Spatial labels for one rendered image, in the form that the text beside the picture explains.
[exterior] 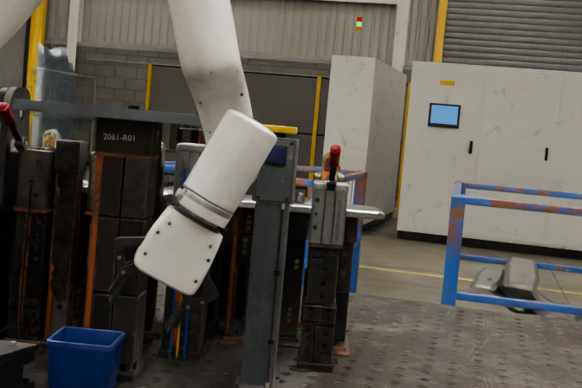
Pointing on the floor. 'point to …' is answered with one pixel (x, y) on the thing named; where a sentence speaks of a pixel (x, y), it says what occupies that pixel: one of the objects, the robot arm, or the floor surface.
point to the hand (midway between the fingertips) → (142, 309)
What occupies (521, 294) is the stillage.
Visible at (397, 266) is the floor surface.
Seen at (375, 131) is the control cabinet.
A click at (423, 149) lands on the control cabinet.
